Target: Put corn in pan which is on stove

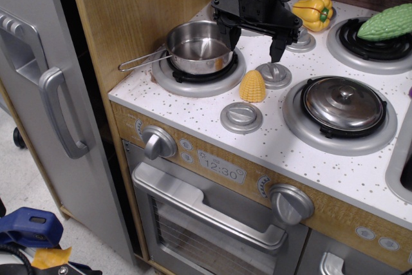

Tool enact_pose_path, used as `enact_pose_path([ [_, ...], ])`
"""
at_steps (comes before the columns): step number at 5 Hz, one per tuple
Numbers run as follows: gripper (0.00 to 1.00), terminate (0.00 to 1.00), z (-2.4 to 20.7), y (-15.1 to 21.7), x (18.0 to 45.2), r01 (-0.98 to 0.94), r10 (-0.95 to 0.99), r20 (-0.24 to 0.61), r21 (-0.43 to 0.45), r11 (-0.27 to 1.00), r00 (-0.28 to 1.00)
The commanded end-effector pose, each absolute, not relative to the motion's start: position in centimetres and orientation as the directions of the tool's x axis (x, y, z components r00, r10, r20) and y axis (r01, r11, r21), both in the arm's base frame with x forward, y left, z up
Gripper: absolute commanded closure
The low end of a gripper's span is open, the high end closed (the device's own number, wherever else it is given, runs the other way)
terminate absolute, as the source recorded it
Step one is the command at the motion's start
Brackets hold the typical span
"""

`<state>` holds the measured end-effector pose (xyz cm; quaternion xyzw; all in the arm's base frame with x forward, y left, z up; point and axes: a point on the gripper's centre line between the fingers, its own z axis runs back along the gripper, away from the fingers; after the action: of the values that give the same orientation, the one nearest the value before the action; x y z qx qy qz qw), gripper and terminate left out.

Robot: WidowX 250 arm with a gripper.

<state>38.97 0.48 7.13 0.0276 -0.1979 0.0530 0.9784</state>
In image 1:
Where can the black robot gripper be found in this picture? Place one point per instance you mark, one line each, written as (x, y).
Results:
(267, 17)

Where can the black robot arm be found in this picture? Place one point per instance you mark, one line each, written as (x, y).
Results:
(267, 17)

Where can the yellow toy corn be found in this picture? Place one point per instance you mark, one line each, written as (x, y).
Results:
(252, 87)

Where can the front left stove burner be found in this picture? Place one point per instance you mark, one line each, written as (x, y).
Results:
(199, 86)

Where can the stove burner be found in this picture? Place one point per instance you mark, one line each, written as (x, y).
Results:
(387, 57)
(199, 86)
(310, 132)

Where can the front right stove burner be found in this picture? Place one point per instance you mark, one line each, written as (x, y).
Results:
(310, 132)

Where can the back right stove burner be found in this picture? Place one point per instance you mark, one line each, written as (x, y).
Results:
(387, 57)

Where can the grey stovetop knob middle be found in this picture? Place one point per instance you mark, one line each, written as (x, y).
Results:
(275, 76)

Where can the grey stovetop knob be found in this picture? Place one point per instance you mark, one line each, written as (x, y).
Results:
(241, 118)
(275, 76)
(305, 42)

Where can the grey stovetop knob back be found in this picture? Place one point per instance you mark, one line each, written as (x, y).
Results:
(305, 42)

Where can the small steel saucepan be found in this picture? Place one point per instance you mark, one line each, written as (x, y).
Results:
(195, 47)

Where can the yellow toy bell pepper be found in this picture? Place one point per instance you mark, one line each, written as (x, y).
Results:
(315, 14)

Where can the grey stovetop knob front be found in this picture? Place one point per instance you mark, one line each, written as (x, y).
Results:
(241, 118)

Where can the steel pot lid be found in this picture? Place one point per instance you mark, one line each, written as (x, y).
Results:
(343, 105)

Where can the oven clock display panel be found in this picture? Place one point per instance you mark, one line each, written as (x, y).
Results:
(221, 167)

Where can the green toy bitter gourd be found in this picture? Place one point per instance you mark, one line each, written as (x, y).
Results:
(389, 24)

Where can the left oven dial knob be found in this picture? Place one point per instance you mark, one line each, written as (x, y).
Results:
(158, 143)

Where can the oven dial knob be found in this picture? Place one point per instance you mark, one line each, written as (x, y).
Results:
(158, 143)
(290, 204)

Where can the right oven dial knob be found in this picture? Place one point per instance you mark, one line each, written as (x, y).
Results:
(290, 204)

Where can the toy oven door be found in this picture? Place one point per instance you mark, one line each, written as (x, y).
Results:
(192, 225)

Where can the grey toy sink basin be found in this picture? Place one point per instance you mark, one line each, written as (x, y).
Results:
(397, 177)

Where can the grey toy fridge door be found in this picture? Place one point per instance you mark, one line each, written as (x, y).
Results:
(34, 38)

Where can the lower right cabinet door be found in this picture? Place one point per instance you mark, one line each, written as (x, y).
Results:
(324, 255)

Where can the black caster wheel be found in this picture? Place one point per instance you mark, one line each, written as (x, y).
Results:
(18, 139)

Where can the blue clamp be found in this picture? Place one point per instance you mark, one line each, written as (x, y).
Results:
(31, 228)

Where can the grey fridge door handle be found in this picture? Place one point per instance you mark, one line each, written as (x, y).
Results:
(49, 83)

